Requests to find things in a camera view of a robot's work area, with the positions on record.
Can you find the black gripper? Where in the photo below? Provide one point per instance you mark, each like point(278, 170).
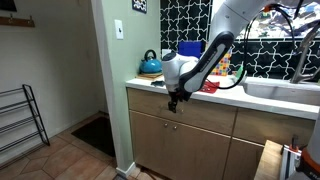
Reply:
point(178, 96)

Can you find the light wooden cabinet door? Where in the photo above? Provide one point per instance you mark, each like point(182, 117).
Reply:
point(206, 113)

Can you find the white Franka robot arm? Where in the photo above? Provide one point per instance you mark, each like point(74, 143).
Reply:
point(200, 63)

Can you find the silver cabinet knob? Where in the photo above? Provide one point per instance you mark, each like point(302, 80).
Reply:
point(165, 125)
point(174, 127)

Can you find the wooden false drawer front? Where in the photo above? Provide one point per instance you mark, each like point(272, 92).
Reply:
point(273, 126)

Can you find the black star trivet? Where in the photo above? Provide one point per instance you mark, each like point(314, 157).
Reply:
point(157, 83)

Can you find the wooden board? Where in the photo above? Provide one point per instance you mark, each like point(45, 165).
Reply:
point(148, 76)

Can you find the red cloth napkin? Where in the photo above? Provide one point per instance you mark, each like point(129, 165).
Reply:
point(209, 87)

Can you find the blue box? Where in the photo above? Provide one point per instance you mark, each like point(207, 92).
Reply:
point(190, 49)

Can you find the colourful mosaic tile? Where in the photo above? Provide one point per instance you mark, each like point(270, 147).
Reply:
point(222, 66)

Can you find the green sponge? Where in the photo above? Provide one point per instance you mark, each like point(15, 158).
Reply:
point(240, 74)

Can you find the dark doormat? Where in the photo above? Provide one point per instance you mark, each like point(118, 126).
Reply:
point(95, 135)

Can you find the patterned floor rug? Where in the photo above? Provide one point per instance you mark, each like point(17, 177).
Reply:
point(120, 177)

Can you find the wooden robot stand top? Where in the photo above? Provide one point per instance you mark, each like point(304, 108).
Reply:
point(268, 161)

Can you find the white farmhouse sink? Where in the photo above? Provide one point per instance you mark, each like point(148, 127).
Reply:
point(283, 91)

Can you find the steel kitchen faucet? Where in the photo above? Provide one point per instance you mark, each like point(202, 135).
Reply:
point(305, 60)

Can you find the white light switch plate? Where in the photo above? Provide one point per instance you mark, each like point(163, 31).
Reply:
point(119, 29)

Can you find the patterned wall picture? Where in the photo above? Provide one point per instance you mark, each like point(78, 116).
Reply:
point(139, 5)

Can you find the metal mounting bracket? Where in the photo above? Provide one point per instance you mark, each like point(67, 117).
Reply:
point(290, 160)

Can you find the wooden wall coat rack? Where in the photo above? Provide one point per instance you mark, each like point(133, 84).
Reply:
point(18, 22)

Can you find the black picture frame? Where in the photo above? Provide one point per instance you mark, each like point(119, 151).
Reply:
point(7, 5)

